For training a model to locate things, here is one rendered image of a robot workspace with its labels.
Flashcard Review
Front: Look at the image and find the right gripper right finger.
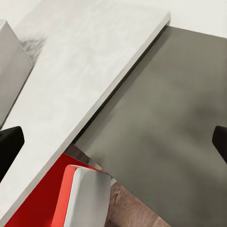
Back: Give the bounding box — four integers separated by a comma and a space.
212, 126, 227, 164

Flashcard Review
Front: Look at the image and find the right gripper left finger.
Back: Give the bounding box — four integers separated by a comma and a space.
0, 126, 25, 182

